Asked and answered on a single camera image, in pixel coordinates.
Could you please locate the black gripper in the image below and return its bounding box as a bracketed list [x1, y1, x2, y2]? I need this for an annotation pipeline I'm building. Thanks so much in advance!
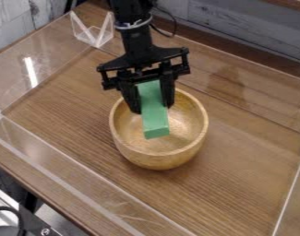
[97, 18, 191, 114]

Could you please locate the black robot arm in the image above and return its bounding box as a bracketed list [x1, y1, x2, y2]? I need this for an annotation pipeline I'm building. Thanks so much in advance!
[97, 0, 191, 113]

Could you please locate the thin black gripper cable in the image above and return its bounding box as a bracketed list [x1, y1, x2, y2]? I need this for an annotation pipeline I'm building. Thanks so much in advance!
[149, 6, 178, 39]

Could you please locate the clear acrylic corner bracket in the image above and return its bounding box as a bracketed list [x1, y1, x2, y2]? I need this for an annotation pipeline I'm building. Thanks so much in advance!
[70, 11, 114, 48]

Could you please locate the black metal table bracket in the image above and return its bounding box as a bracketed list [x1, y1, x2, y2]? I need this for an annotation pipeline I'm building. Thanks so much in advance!
[19, 199, 62, 236]

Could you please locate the brown wooden bowl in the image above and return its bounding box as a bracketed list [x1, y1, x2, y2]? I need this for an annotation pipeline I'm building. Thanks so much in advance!
[109, 89, 211, 171]

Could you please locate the green rectangular block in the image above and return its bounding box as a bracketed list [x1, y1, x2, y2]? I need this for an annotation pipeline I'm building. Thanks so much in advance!
[137, 80, 169, 139]

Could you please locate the black cable under table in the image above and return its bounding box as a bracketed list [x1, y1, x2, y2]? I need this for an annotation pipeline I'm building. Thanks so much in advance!
[0, 206, 27, 236]

